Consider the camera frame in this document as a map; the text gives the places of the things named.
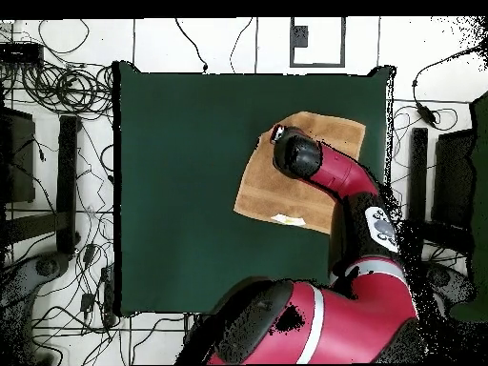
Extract tan terry towel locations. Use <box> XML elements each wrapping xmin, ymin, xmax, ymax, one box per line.
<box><xmin>233</xmin><ymin>111</ymin><xmax>367</xmax><ymax>235</ymax></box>

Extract black flat panel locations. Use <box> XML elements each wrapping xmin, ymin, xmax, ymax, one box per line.
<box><xmin>432</xmin><ymin>128</ymin><xmax>476</xmax><ymax>230</ymax></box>

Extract small dark grey square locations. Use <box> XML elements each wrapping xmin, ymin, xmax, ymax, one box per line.
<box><xmin>291</xmin><ymin>25</ymin><xmax>309</xmax><ymax>49</ymax></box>

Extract dark green table cloth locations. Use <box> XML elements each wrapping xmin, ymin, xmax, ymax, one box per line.
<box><xmin>112</xmin><ymin>60</ymin><xmax>396</xmax><ymax>317</ymax></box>

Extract black upright bar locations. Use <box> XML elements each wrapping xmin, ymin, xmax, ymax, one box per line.
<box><xmin>405</xmin><ymin>127</ymin><xmax>429</xmax><ymax>226</ymax></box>
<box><xmin>55</xmin><ymin>113</ymin><xmax>82</xmax><ymax>255</ymax></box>

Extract black horizontal beam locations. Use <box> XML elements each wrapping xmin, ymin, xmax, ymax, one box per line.
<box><xmin>409</xmin><ymin>218</ymin><xmax>474</xmax><ymax>254</ymax></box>
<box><xmin>3</xmin><ymin>211</ymin><xmax>71</xmax><ymax>245</ymax></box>

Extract dark green cloth cover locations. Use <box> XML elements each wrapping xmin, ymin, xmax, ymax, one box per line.
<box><xmin>449</xmin><ymin>90</ymin><xmax>488</xmax><ymax>323</ymax></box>

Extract dark grey stand base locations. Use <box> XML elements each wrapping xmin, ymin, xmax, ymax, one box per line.
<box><xmin>422</xmin><ymin>262</ymin><xmax>476</xmax><ymax>306</ymax></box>
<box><xmin>0</xmin><ymin>253</ymin><xmax>71</xmax><ymax>310</ymax></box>

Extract black power strip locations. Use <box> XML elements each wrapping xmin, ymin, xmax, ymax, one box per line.
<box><xmin>101</xmin><ymin>266</ymin><xmax>120</xmax><ymax>329</ymax></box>

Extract black square cabinet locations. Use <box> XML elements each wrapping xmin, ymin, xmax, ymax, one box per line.
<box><xmin>0</xmin><ymin>106</ymin><xmax>36</xmax><ymax>205</ymax></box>

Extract grey square frame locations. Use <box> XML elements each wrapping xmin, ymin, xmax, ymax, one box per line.
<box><xmin>289</xmin><ymin>16</ymin><xmax>347</xmax><ymax>69</ymax></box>

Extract black cable with plug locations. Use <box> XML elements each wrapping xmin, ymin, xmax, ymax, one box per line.
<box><xmin>174</xmin><ymin>17</ymin><xmax>210</xmax><ymax>73</ymax></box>

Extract black cable with adapter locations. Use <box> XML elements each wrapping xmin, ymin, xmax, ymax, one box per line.
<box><xmin>411</xmin><ymin>45</ymin><xmax>488</xmax><ymax>129</ymax></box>

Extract coiled black cables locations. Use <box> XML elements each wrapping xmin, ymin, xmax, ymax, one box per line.
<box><xmin>20</xmin><ymin>62</ymin><xmax>114</xmax><ymax>117</ymax></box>

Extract black switch box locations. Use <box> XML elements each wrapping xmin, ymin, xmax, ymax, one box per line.
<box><xmin>0</xmin><ymin>41</ymin><xmax>45</xmax><ymax>66</ymax></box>

